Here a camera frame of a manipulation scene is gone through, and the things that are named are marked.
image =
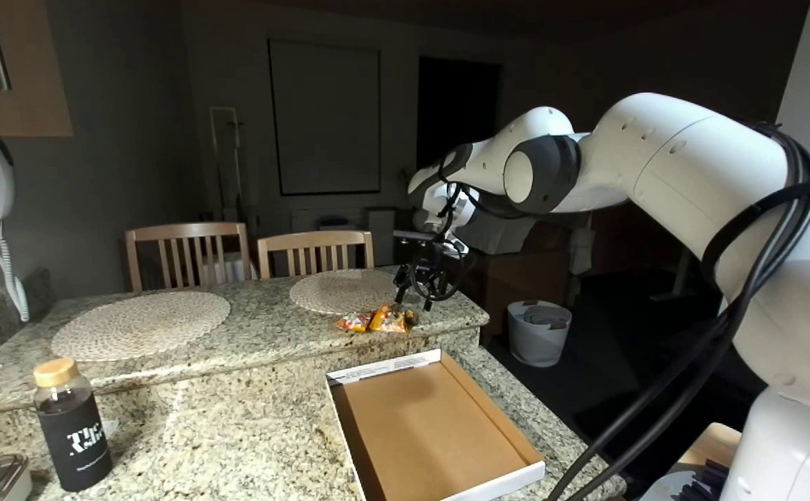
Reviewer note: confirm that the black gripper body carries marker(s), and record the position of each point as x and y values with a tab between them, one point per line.
444	259

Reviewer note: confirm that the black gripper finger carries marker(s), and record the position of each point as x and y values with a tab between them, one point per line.
437	295
409	284

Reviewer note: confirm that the small orange yellow sachet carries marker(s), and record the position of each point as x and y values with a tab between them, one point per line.
354	324
388	321

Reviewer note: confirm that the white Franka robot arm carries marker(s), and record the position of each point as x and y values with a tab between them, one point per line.
682	168

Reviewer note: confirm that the white background box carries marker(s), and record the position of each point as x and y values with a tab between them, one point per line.
502	241

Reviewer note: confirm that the flat open cardboard box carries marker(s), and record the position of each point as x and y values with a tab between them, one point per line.
431	434

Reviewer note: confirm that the small round woven placemat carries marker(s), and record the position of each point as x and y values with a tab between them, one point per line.
342	292

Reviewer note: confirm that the wooden slat-back chair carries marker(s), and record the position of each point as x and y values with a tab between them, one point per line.
187	232
314	241

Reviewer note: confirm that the white trash bin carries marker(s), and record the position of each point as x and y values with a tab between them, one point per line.
538	335

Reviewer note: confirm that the black glossy table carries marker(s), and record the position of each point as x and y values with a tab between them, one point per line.
626	335

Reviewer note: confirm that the large round woven placemat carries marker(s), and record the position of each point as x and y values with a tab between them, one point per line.
139	327

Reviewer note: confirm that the light wooden board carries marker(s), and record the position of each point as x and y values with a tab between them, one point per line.
712	445

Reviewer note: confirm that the dark blue object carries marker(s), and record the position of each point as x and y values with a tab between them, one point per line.
691	484

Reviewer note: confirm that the black bottle with wooden lid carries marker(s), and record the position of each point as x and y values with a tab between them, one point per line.
72	434

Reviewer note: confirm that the dark framed wall board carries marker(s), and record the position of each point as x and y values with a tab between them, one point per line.
322	121

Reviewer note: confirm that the pale narrow wall frame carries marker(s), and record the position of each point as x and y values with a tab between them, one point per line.
226	163

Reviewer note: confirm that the wooden wall cabinet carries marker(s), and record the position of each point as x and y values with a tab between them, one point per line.
27	83

